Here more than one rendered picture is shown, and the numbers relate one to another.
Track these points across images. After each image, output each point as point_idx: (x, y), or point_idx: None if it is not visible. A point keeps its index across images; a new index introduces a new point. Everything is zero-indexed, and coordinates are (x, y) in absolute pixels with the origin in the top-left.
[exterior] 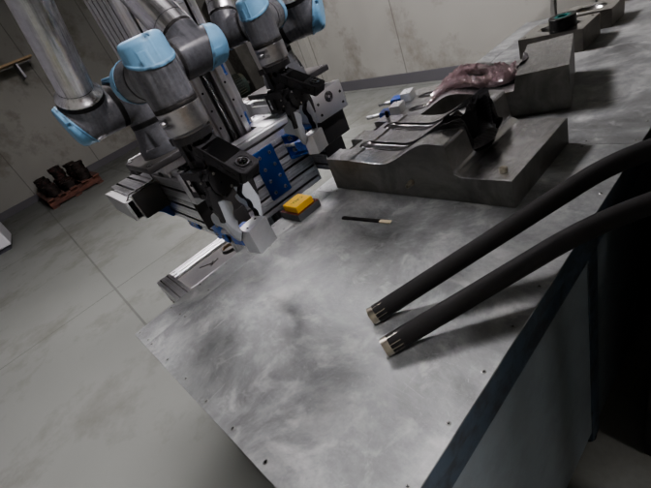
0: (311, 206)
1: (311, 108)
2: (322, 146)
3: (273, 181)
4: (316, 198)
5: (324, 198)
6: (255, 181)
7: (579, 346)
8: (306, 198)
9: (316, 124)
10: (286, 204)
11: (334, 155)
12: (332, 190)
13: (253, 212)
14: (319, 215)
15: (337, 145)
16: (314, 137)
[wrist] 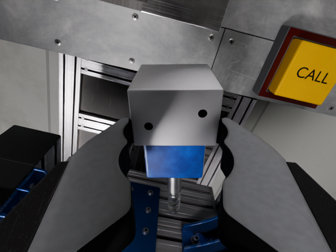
0: (315, 32)
1: (76, 190)
2: (181, 67)
3: (143, 206)
4: (289, 34)
5: (247, 38)
6: (170, 230)
7: None
8: (318, 46)
9: (119, 127)
10: (323, 95)
11: (197, 3)
12: (214, 32)
13: (195, 199)
14: (332, 0)
15: (7, 148)
16: (214, 83)
